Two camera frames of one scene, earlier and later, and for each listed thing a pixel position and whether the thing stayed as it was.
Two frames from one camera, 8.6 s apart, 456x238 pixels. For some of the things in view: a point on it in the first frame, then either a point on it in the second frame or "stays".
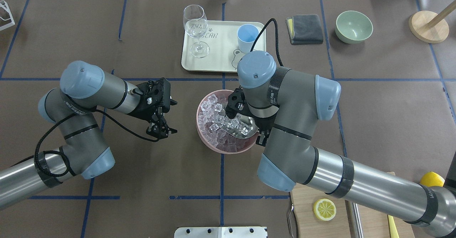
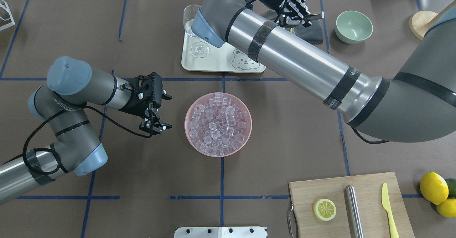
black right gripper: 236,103 to 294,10
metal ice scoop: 242,126 to 314,15
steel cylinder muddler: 355,220 stays
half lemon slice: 324,209 stays
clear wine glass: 195,24 stays
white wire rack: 4,4 stays
